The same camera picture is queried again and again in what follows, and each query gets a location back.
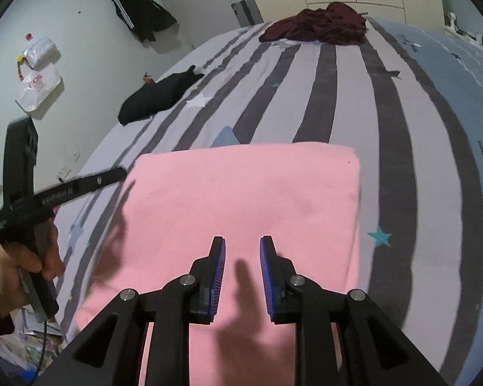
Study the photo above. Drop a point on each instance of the white plastic bag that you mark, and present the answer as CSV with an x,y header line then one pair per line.
x,y
38,88

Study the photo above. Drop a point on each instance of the clear plastic bottle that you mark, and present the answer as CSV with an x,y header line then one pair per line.
x,y
42,50

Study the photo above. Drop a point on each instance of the white door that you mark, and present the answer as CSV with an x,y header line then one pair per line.
x,y
193,4

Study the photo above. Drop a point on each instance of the pink printed t-shirt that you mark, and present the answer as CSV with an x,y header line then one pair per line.
x,y
245,193

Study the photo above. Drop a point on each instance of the cluttered desk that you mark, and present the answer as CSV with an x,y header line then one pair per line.
x,y
471,32

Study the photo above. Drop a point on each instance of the maroon garment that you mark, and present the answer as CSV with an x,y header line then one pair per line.
x,y
322,26

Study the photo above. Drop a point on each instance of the striped grey bed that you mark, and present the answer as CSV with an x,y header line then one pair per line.
x,y
346,96

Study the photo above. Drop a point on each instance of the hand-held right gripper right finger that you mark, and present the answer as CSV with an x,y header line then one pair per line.
x,y
267,277

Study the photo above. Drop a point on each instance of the black garment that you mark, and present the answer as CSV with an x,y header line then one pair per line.
x,y
153,96

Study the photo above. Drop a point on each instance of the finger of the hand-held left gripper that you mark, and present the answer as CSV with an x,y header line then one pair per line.
x,y
102,179

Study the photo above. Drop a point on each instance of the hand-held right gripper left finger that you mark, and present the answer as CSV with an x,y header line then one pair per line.
x,y
219,277

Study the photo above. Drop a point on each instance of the black hanging jacket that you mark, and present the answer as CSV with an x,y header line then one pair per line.
x,y
143,8

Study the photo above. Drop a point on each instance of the person's left hand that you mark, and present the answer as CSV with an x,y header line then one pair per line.
x,y
52,253

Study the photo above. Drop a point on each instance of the red fire extinguisher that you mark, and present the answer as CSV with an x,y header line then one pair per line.
x,y
148,79

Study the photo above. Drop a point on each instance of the grey suitcase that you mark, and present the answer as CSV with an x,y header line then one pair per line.
x,y
246,10

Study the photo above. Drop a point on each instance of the pile of papers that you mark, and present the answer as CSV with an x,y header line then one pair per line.
x,y
16,350

